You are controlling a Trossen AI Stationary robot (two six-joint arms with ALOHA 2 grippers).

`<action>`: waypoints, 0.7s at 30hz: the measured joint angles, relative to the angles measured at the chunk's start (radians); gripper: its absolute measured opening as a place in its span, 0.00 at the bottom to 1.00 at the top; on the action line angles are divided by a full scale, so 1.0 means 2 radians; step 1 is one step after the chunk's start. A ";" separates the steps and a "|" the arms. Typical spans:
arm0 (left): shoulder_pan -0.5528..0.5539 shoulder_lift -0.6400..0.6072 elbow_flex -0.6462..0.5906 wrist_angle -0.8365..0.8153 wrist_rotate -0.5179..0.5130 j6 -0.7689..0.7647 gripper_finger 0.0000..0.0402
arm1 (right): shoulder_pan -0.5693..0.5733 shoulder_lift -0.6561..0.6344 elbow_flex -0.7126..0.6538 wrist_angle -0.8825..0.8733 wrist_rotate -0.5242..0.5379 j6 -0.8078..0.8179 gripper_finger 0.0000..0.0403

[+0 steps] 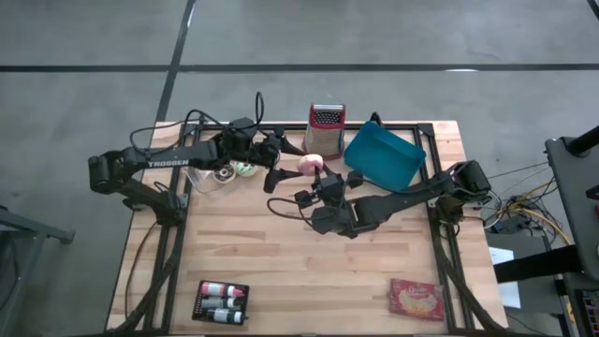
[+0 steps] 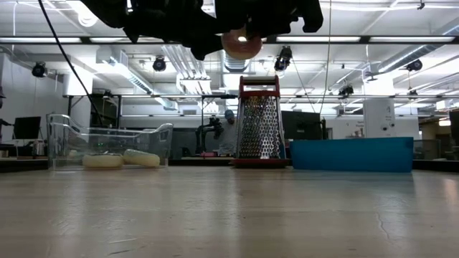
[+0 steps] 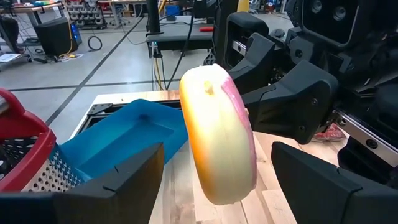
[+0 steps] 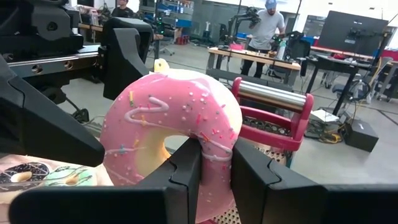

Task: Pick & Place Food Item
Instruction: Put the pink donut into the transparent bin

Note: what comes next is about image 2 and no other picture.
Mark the chocolate frosted donut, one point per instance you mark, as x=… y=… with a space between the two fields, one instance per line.
x=102 y=162

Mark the green frosted donut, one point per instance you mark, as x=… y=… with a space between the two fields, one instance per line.
x=141 y=159

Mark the ceiling air duct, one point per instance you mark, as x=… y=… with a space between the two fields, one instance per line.
x=236 y=66

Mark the black ceiling spotlight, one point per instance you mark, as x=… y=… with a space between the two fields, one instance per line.
x=283 y=58
x=346 y=90
x=39 y=69
x=415 y=65
x=159 y=63

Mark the clear plastic container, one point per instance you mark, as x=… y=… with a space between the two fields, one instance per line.
x=107 y=139

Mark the black table frame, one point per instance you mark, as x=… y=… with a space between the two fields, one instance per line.
x=201 y=162

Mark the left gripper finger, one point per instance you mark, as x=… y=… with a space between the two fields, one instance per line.
x=206 y=44

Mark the teal plastic bin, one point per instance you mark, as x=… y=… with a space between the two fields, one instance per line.
x=351 y=154

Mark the black background monitor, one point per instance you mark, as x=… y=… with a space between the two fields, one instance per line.
x=27 y=127

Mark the person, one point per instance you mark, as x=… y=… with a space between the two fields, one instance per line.
x=229 y=136

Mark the red steel box grater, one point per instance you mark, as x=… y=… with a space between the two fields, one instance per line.
x=260 y=125

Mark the black background screen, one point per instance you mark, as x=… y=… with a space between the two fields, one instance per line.
x=301 y=125

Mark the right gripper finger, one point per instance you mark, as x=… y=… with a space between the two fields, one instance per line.
x=312 y=16

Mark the pink frosted donut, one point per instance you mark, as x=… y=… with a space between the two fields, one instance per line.
x=240 y=50

